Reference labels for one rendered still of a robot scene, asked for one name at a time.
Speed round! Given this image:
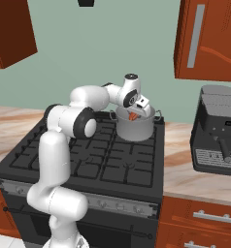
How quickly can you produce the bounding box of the orange sweet potato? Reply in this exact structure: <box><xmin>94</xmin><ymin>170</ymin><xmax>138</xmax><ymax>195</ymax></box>
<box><xmin>128</xmin><ymin>110</ymin><xmax>138</xmax><ymax>122</ymax></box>

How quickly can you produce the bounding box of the silver drawer handle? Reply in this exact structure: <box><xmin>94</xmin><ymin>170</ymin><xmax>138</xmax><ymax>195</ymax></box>
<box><xmin>183</xmin><ymin>239</ymin><xmax>217</xmax><ymax>248</ymax></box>
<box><xmin>192</xmin><ymin>209</ymin><xmax>231</xmax><ymax>225</ymax></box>

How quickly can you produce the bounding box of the black coffee machine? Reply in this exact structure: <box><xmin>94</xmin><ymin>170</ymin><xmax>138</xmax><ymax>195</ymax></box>
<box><xmin>189</xmin><ymin>84</ymin><xmax>231</xmax><ymax>176</ymax></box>

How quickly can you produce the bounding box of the black extractor hood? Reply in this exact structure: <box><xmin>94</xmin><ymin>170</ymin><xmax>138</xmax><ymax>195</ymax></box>
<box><xmin>77</xmin><ymin>0</ymin><xmax>96</xmax><ymax>8</ymax></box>

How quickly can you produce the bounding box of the red-brown base cupboard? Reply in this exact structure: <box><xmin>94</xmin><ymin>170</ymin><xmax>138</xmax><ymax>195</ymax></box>
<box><xmin>0</xmin><ymin>169</ymin><xmax>22</xmax><ymax>240</ymax></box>

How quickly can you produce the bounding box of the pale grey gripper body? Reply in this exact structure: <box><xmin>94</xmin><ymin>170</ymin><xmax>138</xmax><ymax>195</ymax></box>
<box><xmin>129</xmin><ymin>105</ymin><xmax>152</xmax><ymax>119</ymax></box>

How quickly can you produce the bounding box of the black oven door handle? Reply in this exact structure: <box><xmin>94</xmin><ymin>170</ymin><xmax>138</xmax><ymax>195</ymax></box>
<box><xmin>3</xmin><ymin>206</ymin><xmax>153</xmax><ymax>240</ymax></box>

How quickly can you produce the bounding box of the red-brown drawer front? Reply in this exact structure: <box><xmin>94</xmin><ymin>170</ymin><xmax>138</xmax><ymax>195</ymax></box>
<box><xmin>154</xmin><ymin>222</ymin><xmax>231</xmax><ymax>248</ymax></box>
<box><xmin>158</xmin><ymin>195</ymin><xmax>231</xmax><ymax>238</ymax></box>

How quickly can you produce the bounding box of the silver pot with handles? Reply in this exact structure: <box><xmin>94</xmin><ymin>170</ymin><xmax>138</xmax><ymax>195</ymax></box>
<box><xmin>109</xmin><ymin>104</ymin><xmax>163</xmax><ymax>142</ymax></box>

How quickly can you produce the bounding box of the black stove with oven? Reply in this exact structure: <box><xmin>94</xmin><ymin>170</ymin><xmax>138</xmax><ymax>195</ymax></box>
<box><xmin>0</xmin><ymin>110</ymin><xmax>166</xmax><ymax>248</ymax></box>

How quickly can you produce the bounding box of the grey cupboard door handle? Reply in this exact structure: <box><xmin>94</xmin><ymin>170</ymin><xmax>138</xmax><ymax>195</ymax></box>
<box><xmin>186</xmin><ymin>4</ymin><xmax>206</xmax><ymax>69</ymax></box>

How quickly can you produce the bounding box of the red-brown wall cupboard door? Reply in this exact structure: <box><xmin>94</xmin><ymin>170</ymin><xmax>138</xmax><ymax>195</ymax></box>
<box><xmin>173</xmin><ymin>0</ymin><xmax>231</xmax><ymax>83</ymax></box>

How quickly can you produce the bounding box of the red-brown wall cupboard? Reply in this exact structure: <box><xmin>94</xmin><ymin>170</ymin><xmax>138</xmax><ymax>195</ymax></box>
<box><xmin>0</xmin><ymin>0</ymin><xmax>39</xmax><ymax>70</ymax></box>

